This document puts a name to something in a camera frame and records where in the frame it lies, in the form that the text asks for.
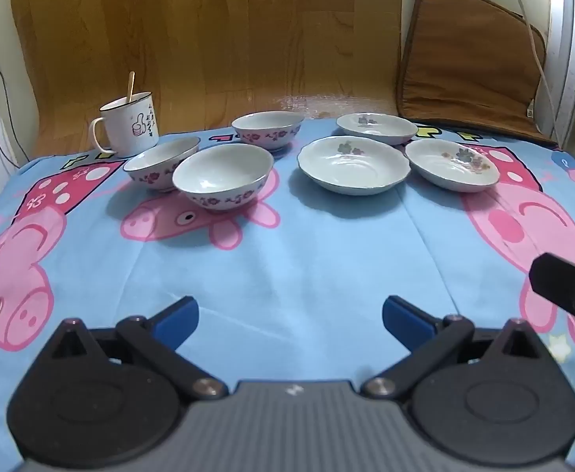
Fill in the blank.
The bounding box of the brown seat cushion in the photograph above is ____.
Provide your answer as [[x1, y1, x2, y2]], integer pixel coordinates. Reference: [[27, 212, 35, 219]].
[[396, 0, 555, 145]]

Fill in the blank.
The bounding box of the white enamel mug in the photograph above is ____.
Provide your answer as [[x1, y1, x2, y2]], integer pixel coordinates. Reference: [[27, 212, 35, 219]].
[[89, 92, 159, 158]]

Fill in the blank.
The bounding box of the floral rice bowl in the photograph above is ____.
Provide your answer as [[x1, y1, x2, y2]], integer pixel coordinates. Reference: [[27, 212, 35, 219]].
[[172, 143, 274, 211], [123, 136, 201, 192], [232, 111, 304, 151]]

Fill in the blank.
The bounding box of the white floral plate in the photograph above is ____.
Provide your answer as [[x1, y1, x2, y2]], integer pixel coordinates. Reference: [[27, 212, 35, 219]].
[[336, 112, 418, 146], [297, 135, 410, 196], [405, 138, 500, 193]]

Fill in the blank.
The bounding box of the white power cable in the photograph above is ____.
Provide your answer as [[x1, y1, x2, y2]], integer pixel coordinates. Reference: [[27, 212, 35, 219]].
[[502, 0, 560, 143]]

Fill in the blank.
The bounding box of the blue cartoon pig tablecloth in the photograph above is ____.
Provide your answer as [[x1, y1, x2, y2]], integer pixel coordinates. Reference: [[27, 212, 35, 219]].
[[0, 128, 575, 471]]

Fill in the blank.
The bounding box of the wooden stirring stick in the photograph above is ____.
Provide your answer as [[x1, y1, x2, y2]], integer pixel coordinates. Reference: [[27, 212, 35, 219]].
[[126, 70, 136, 103]]

